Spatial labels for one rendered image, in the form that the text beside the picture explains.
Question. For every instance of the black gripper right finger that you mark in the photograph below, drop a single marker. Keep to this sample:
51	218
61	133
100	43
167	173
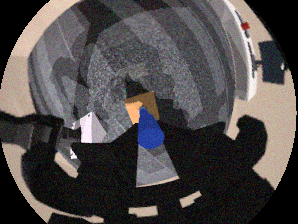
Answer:
182	144

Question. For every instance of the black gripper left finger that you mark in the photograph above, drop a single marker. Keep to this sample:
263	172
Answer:
122	153

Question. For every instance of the orange square block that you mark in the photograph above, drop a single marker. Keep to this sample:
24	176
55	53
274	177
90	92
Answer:
147	100

